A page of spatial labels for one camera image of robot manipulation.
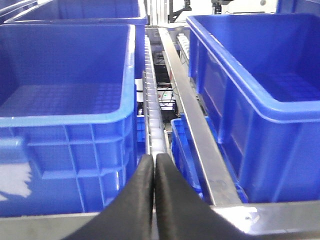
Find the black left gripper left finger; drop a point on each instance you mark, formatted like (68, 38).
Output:
(129, 215)

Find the blue plastic bin left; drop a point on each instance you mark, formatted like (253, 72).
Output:
(67, 116)

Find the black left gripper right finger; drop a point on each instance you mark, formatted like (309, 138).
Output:
(181, 214)

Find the white roller conveyor track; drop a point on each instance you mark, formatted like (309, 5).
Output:
(154, 128)

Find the blue plastic bin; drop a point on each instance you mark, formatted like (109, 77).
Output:
(67, 116)
(259, 78)

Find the blue plastic bin right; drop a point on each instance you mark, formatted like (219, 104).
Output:
(259, 78)

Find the blue bin lower level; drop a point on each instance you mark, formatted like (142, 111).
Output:
(185, 162)

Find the steel divider rail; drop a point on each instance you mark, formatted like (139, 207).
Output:
(217, 185)

